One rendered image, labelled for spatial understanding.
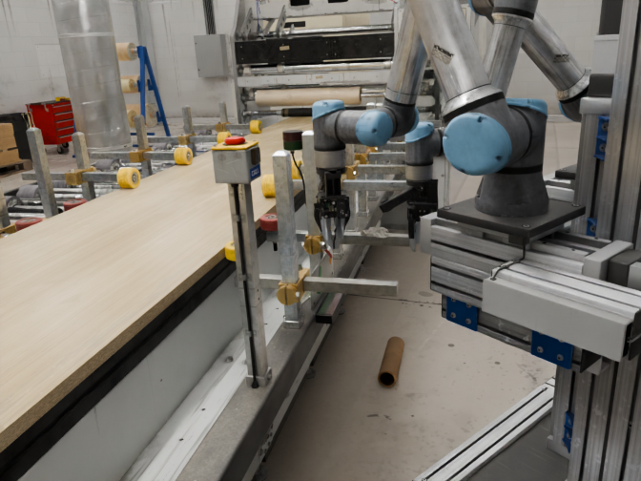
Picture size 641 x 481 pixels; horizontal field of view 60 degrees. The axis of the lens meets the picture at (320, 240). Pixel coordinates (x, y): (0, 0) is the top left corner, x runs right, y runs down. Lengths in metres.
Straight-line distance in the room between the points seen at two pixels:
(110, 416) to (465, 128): 0.84
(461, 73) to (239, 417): 0.78
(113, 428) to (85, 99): 4.61
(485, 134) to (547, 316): 0.34
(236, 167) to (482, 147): 0.45
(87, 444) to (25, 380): 0.17
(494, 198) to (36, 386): 0.91
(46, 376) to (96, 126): 4.65
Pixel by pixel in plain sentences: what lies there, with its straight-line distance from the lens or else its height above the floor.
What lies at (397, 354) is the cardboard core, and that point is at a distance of 2.56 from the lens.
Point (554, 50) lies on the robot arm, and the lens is 1.65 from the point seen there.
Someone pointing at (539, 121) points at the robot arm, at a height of 1.23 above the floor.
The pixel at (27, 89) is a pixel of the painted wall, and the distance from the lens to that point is 10.53.
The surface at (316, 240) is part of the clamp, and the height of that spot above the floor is 0.86.
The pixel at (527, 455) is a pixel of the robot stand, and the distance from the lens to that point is 1.87.
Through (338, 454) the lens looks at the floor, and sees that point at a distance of 2.14.
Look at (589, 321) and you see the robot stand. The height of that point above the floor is 0.94.
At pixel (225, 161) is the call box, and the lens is 1.05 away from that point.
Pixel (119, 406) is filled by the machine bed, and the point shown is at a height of 0.76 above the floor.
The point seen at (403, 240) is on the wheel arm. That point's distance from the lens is 1.61.
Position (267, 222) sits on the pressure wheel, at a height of 0.90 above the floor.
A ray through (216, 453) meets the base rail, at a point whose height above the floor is 0.70.
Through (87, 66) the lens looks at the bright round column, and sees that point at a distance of 5.55.
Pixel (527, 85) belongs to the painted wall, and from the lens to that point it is 10.34.
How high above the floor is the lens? 1.38
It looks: 19 degrees down
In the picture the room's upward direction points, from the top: 3 degrees counter-clockwise
